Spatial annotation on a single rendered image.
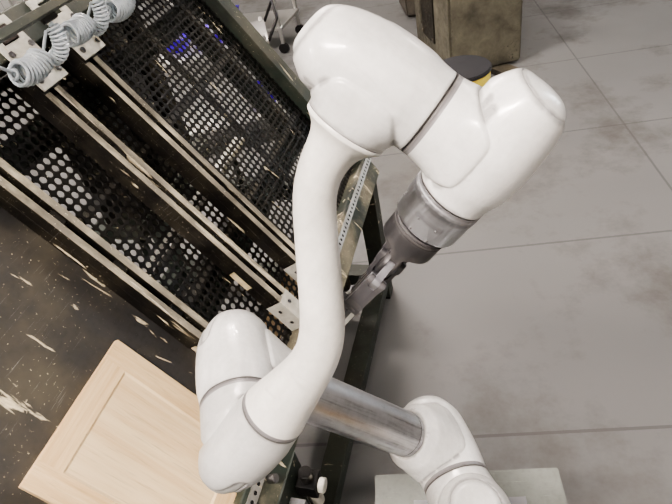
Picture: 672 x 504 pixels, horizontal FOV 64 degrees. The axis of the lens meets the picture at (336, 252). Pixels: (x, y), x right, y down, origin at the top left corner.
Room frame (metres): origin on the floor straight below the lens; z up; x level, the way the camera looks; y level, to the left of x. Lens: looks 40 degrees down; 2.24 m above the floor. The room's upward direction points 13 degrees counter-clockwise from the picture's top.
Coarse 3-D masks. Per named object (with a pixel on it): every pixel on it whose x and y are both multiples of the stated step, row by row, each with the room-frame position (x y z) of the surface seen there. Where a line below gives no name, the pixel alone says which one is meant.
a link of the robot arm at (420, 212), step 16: (416, 176) 0.53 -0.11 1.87; (416, 192) 0.51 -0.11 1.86; (400, 208) 0.51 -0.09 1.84; (416, 208) 0.49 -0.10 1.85; (432, 208) 0.48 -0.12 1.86; (416, 224) 0.49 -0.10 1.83; (432, 224) 0.48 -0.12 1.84; (448, 224) 0.47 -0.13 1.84; (464, 224) 0.47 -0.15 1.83; (432, 240) 0.47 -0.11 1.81; (448, 240) 0.47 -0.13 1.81
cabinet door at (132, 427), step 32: (128, 352) 0.94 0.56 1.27; (96, 384) 0.84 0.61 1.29; (128, 384) 0.87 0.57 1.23; (160, 384) 0.90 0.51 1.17; (96, 416) 0.78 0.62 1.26; (128, 416) 0.81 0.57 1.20; (160, 416) 0.83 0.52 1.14; (192, 416) 0.86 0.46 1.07; (64, 448) 0.70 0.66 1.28; (96, 448) 0.72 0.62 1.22; (128, 448) 0.74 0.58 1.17; (160, 448) 0.76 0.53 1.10; (192, 448) 0.79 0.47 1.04; (32, 480) 0.63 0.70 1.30; (64, 480) 0.64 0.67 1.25; (96, 480) 0.66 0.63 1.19; (128, 480) 0.68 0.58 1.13; (160, 480) 0.70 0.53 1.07; (192, 480) 0.72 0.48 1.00
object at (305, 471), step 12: (288, 468) 0.80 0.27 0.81; (300, 468) 0.80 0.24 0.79; (288, 480) 0.77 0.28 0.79; (300, 480) 0.79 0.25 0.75; (312, 480) 0.78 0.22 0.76; (324, 480) 0.78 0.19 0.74; (288, 492) 0.75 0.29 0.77; (300, 492) 0.77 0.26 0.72; (312, 492) 0.75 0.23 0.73; (324, 492) 0.75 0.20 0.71
